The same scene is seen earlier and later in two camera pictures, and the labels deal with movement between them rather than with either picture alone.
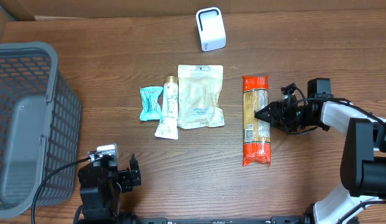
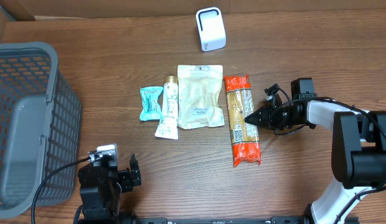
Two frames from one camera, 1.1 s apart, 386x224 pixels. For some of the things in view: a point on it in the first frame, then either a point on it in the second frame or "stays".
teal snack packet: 151,109 stays
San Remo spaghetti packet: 256,133 -> 245,138
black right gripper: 284,113 stays
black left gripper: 126,179 stays
